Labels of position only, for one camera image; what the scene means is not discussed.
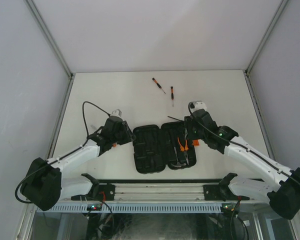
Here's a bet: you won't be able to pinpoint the black plastic tool case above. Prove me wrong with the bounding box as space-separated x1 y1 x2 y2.
132 121 197 174

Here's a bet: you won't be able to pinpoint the orange handled needle-nose pliers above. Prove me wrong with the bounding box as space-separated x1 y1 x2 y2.
177 137 189 165

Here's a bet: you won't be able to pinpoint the small claw hammer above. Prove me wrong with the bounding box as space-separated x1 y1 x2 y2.
172 146 187 168

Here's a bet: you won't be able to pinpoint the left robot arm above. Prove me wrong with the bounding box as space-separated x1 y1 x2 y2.
15 116 134 211

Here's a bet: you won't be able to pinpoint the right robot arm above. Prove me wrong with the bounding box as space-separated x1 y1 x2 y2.
184 108 300 220

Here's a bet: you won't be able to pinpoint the small orange precision screwdriver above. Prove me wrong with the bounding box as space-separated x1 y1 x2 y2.
152 77 166 94

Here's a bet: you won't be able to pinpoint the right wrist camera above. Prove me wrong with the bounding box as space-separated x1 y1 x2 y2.
188 100 207 113

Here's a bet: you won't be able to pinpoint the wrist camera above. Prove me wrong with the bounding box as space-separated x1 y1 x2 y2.
109 109 123 122
188 100 207 113

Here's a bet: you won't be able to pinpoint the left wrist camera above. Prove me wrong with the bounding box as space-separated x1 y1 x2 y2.
109 109 123 122

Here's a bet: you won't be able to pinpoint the right camera cable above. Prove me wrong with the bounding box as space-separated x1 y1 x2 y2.
188 102 300 208

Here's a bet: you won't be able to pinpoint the camera cable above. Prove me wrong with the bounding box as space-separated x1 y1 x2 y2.
188 102 300 208
14 101 112 204

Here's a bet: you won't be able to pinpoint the left camera cable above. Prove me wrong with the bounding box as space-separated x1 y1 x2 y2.
14 101 112 204

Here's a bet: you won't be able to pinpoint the aluminium frame rail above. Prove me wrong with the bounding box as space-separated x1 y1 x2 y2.
26 182 273 202

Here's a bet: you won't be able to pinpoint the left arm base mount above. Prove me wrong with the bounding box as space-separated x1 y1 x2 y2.
71 173 116 202

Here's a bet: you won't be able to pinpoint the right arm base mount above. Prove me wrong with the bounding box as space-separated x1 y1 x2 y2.
203 173 250 202

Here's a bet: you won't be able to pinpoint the blue slotted cable duct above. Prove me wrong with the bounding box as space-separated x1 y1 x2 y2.
45 202 222 214

